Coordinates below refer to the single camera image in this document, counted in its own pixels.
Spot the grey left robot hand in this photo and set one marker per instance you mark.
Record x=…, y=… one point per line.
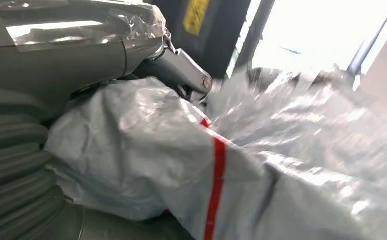
x=64, y=63

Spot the grey plastic parcel red print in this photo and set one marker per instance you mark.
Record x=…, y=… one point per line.
x=147, y=149

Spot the black inbound scanner machine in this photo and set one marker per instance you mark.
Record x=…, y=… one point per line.
x=220, y=39

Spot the black yellow scanner sticker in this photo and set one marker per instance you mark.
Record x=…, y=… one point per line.
x=196, y=16

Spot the dark window frame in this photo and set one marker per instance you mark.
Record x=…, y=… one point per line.
x=254, y=33

